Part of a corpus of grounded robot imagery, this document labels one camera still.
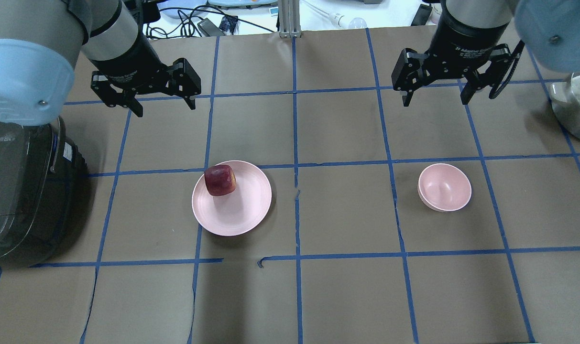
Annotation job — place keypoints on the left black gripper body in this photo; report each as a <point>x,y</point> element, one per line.
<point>128,63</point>

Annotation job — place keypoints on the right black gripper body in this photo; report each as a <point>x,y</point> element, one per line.
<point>463,42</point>

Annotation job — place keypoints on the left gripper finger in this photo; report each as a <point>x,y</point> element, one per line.
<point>184,82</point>
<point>113,96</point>

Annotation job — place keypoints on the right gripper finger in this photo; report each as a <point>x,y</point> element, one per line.
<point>412,71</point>
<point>503,64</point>

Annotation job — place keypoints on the red apple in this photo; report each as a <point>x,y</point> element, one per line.
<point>220,180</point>

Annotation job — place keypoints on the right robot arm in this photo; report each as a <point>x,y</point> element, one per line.
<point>549,28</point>

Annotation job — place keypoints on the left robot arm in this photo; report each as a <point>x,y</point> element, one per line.
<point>40,41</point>

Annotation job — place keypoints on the steel bowl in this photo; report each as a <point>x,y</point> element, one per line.
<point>565,97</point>

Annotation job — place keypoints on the pink bowl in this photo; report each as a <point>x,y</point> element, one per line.
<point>444,188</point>

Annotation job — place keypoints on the pink plate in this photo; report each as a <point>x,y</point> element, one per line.
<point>238,212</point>

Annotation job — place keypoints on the dark grey rice cooker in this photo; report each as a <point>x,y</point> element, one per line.
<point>39,166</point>

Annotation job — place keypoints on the brown paper table mat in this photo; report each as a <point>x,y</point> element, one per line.
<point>347,252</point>

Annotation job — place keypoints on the aluminium frame post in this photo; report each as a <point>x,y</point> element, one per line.
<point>288,19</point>

